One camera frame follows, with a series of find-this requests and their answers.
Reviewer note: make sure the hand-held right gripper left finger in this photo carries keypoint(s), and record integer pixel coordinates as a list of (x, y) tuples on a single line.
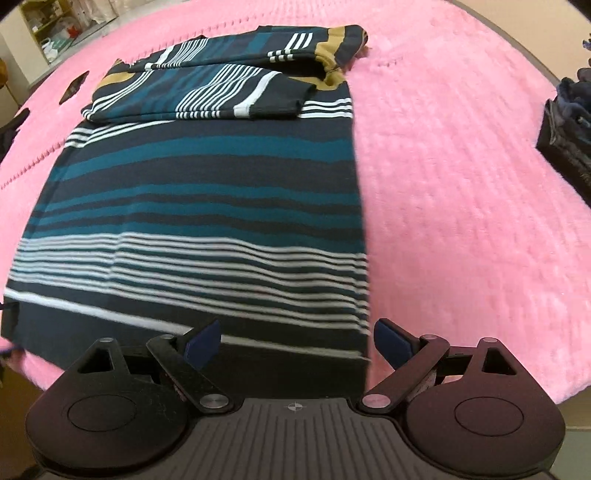
[(203, 344)]

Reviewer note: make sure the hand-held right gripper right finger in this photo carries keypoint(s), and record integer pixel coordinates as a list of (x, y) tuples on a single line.
[(391, 344)]

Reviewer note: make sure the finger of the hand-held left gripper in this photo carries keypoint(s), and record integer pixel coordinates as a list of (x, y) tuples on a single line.
[(9, 325)]

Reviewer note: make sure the striped navy teal sweater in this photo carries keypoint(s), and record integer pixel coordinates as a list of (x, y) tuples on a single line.
[(198, 221)]

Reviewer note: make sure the black garment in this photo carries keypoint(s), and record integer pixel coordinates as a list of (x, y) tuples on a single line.
[(11, 131)]

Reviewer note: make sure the pile of dark clothes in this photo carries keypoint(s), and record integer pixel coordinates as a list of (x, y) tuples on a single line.
[(568, 124)]

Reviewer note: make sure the pink fuzzy blanket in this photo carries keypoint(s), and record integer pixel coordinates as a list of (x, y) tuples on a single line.
[(461, 240)]

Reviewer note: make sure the black smartphone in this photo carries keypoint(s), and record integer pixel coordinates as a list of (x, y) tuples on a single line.
[(74, 86)]

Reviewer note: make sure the cluttered storage shelf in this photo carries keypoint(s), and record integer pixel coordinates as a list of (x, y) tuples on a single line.
[(60, 27)]

